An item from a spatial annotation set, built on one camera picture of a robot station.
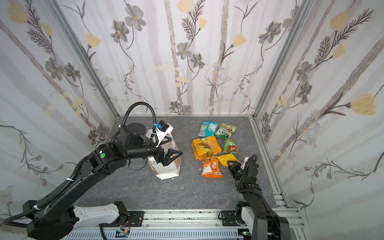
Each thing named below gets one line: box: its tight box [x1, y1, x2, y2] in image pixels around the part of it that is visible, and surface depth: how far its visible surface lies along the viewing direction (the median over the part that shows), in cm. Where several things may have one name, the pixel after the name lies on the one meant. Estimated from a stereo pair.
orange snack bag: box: [201, 156, 224, 178], surface depth 90 cm
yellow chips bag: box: [191, 136, 222, 161], surface depth 99 cm
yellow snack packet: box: [216, 153, 241, 168], surface depth 92 cm
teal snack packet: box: [197, 121, 219, 138], surface depth 110 cm
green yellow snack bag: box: [214, 122, 238, 139], surface depth 109 cm
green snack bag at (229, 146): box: [222, 138, 241, 154], surface depth 100 cm
